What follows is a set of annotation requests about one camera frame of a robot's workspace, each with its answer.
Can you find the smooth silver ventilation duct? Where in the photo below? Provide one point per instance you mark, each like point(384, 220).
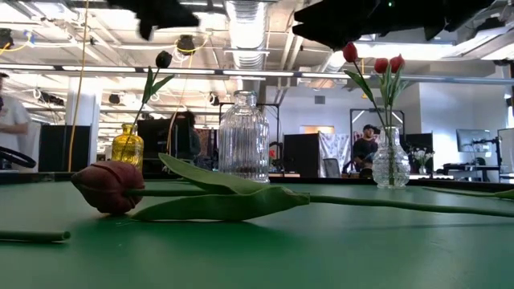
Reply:
point(331, 66)

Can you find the black ceiling dome camera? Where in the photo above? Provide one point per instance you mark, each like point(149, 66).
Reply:
point(185, 44)

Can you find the round textured clear glass vase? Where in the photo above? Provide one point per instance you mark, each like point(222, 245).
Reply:
point(390, 168)

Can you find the grey wall vent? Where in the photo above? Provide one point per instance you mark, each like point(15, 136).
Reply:
point(319, 100)

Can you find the black partition panel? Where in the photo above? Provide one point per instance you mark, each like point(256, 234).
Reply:
point(301, 154)
point(419, 140)
point(56, 148)

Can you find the person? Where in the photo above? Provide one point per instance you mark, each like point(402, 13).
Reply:
point(364, 148)
point(14, 116)
point(188, 136)

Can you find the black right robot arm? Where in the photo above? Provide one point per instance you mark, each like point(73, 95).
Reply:
point(441, 12)

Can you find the silver spiral ventilation duct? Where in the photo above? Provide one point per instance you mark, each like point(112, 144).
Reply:
point(247, 36)

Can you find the mandala pattern tapestry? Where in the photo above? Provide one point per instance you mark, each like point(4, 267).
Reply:
point(209, 144)

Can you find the white flower bouquet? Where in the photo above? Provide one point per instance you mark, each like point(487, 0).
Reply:
point(421, 154)

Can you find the green table mat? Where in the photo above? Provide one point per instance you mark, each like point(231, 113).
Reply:
point(321, 257)

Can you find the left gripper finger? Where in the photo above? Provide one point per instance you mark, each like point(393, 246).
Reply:
point(172, 20)
point(146, 32)

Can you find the maroon artificial tulip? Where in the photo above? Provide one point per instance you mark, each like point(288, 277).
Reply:
point(108, 186)

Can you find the horizontal LED light bar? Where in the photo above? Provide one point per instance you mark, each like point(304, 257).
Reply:
point(257, 73)

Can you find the white patterned cloth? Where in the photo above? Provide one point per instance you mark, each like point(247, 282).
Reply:
point(335, 144)

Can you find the black desk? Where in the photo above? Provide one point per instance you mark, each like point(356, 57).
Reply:
point(467, 167)

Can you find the black ceiling spotlight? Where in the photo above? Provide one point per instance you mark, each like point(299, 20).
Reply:
point(114, 98)
point(214, 99)

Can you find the grey desk monitor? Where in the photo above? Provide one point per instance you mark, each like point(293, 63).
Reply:
point(474, 140)
point(508, 148)

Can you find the bright red artificial tulip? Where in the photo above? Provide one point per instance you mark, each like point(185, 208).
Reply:
point(381, 65)
point(350, 52)
point(397, 63)

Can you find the white square pillar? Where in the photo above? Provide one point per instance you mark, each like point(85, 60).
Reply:
point(86, 128)

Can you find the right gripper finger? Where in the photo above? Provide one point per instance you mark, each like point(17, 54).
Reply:
point(321, 14)
point(327, 36)

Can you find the grey office chair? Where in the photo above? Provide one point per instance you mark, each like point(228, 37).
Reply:
point(331, 168)

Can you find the tall ribbed clear glass vase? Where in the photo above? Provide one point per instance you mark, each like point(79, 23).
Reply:
point(243, 140)

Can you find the yellow glass vase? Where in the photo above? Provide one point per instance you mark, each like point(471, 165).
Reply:
point(127, 150)

